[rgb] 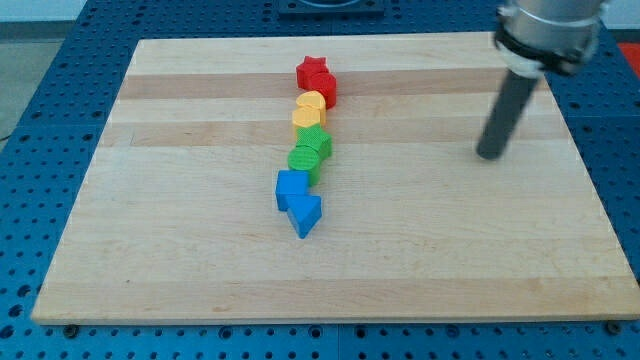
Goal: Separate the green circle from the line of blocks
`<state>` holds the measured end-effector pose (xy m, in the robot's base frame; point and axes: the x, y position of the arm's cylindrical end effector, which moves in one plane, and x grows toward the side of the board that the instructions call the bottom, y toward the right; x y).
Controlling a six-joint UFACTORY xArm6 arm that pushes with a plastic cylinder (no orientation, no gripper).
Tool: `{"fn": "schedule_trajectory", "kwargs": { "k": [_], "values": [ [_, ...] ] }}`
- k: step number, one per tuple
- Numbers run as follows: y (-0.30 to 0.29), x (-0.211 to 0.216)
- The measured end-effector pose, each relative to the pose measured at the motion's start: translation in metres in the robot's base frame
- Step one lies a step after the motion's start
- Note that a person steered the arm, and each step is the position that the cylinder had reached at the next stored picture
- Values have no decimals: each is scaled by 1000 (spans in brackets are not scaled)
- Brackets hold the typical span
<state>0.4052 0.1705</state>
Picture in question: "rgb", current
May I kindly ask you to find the red star block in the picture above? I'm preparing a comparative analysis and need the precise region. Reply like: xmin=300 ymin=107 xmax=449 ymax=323
xmin=296 ymin=56 xmax=329 ymax=90

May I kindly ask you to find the blue cube block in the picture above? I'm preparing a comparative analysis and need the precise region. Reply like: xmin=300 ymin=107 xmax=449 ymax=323
xmin=275 ymin=170 xmax=309 ymax=211

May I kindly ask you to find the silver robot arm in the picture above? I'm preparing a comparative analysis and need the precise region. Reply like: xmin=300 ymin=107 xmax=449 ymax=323
xmin=494 ymin=0 xmax=609 ymax=79

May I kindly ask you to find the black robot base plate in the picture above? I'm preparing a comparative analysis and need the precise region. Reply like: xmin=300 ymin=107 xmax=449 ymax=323
xmin=276 ymin=0 xmax=385 ymax=17

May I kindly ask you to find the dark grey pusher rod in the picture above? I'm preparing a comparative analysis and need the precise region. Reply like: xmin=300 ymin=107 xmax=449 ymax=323
xmin=476 ymin=70 xmax=539 ymax=160

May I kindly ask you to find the red hexagon block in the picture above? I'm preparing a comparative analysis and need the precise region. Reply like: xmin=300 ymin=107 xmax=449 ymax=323
xmin=309 ymin=72 xmax=337 ymax=109

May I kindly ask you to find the green star block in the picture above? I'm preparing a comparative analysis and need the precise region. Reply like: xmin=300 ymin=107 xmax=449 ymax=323
xmin=296 ymin=124 xmax=333 ymax=160

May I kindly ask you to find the yellow pentagon block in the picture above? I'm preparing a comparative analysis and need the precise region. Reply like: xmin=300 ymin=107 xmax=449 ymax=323
xmin=291 ymin=107 xmax=324 ymax=129

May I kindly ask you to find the yellow heart block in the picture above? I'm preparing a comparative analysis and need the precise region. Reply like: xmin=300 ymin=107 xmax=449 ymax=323
xmin=296 ymin=91 xmax=326 ymax=126

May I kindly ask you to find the green circle block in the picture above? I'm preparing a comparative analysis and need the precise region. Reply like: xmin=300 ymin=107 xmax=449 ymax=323
xmin=287 ymin=146 xmax=321 ymax=186

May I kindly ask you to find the wooden board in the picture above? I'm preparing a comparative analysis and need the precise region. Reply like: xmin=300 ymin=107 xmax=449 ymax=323
xmin=32 ymin=32 xmax=639 ymax=325

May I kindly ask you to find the blue triangle block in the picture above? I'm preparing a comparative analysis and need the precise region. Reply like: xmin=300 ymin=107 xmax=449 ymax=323
xmin=286 ymin=195 xmax=322 ymax=239

